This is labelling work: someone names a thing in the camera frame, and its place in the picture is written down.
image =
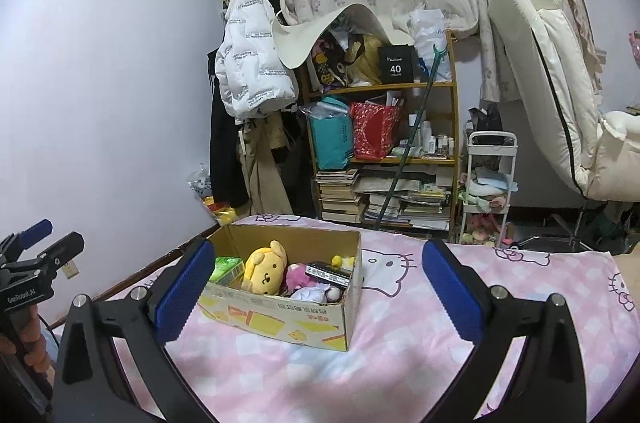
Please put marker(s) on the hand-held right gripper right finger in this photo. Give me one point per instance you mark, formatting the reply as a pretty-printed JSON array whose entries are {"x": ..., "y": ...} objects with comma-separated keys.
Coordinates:
[{"x": 452, "y": 293}]

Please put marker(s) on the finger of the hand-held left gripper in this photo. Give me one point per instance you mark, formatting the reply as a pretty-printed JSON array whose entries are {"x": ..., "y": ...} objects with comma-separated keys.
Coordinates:
[
  {"x": 62, "y": 250},
  {"x": 37, "y": 228}
]

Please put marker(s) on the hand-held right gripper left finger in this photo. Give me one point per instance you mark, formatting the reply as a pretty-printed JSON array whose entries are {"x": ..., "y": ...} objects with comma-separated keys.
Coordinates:
[{"x": 182, "y": 293}]

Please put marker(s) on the green packet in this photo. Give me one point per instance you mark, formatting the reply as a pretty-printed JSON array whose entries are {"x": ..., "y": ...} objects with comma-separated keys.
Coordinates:
[{"x": 225, "y": 270}]

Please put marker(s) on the yellow dog plush toy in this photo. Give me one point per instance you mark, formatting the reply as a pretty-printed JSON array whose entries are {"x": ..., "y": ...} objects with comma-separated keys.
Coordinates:
[{"x": 265, "y": 270}]

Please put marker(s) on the cardboard box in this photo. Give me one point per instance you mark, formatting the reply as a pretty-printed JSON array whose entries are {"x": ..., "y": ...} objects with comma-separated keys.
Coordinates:
[{"x": 280, "y": 318}]

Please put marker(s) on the pink fluffy plush toy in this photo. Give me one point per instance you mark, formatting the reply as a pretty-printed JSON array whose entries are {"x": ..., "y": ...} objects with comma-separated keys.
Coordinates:
[{"x": 297, "y": 275}]

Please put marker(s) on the pink swirl plush toy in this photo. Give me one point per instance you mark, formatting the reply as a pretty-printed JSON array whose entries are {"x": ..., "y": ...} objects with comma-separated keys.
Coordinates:
[{"x": 310, "y": 294}]

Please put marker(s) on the black card pack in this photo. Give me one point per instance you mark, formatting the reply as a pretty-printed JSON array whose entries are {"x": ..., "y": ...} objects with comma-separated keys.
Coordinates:
[{"x": 325, "y": 274}]

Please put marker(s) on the person's left hand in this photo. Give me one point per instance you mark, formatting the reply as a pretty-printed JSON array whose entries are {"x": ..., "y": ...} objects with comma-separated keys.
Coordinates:
[{"x": 35, "y": 338}]

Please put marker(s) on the pink printed blanket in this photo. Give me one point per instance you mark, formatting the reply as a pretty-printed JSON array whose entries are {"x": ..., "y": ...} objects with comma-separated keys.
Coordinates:
[{"x": 400, "y": 353}]

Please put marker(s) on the plastic bag of toys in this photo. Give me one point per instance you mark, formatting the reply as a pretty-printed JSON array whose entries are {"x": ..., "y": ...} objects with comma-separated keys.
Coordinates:
[{"x": 202, "y": 188}]

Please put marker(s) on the small yellow plush toy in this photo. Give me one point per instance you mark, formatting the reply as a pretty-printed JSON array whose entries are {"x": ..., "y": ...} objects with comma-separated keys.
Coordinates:
[{"x": 342, "y": 260}]

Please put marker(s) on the black coat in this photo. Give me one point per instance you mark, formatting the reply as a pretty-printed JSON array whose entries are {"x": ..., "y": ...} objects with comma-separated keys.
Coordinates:
[{"x": 225, "y": 163}]

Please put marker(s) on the beige coat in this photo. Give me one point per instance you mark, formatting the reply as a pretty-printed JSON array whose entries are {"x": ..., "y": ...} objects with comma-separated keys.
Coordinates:
[{"x": 265, "y": 173}]

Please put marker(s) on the stack of books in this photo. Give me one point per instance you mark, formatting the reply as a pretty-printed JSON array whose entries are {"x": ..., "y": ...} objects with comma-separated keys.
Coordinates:
[{"x": 340, "y": 198}]

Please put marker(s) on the group of cosmetic bottles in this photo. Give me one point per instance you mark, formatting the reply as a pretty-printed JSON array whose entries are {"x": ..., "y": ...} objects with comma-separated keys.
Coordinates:
[{"x": 427, "y": 138}]

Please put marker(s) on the white trolley cart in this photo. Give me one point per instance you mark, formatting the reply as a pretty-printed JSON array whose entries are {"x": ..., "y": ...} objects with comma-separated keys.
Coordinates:
[{"x": 492, "y": 138}]

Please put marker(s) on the green pole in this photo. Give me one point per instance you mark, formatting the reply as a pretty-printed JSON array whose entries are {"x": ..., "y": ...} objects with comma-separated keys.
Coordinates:
[{"x": 413, "y": 128}]

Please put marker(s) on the black paper bag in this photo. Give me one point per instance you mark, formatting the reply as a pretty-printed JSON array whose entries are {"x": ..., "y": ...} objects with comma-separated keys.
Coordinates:
[{"x": 485, "y": 118}]

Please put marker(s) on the red patterned bag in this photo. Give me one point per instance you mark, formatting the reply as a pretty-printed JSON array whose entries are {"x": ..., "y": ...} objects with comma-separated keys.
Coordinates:
[{"x": 372, "y": 133}]

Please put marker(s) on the teal bag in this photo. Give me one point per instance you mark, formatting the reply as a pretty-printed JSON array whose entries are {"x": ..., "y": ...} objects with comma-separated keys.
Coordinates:
[{"x": 330, "y": 138}]

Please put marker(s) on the wooden shelf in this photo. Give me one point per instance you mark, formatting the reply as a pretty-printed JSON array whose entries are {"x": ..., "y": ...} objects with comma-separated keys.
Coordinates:
[{"x": 380, "y": 87}]

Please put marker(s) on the cream padded chair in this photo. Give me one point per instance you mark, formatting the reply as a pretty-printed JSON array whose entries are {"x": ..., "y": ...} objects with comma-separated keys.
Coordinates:
[{"x": 540, "y": 78}]

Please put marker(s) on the black box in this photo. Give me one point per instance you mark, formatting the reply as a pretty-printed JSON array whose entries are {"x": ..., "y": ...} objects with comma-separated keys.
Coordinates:
[{"x": 396, "y": 65}]

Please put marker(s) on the white puffer jacket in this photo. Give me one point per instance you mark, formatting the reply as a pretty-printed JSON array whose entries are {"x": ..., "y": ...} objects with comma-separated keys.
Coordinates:
[{"x": 255, "y": 68}]

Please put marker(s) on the yellow bag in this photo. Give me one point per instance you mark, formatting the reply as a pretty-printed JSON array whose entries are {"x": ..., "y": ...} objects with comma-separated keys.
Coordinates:
[{"x": 367, "y": 63}]

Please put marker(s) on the black printed bag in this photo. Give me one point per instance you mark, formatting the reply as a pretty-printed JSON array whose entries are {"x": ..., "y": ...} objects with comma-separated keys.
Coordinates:
[{"x": 325, "y": 63}]

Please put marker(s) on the white plastic bag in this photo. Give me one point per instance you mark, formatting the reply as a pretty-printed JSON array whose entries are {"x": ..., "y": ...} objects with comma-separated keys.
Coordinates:
[{"x": 427, "y": 28}]

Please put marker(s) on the cream wide-brim hat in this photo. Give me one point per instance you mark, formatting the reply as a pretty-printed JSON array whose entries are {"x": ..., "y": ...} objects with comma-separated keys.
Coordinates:
[{"x": 300, "y": 38}]

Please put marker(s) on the white wall socket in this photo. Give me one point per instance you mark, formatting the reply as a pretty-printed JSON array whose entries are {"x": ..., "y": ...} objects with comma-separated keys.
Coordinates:
[{"x": 71, "y": 269}]

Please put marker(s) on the dark wooden bed frame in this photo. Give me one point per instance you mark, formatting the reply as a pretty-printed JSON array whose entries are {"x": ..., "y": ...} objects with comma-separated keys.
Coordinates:
[{"x": 145, "y": 273}]

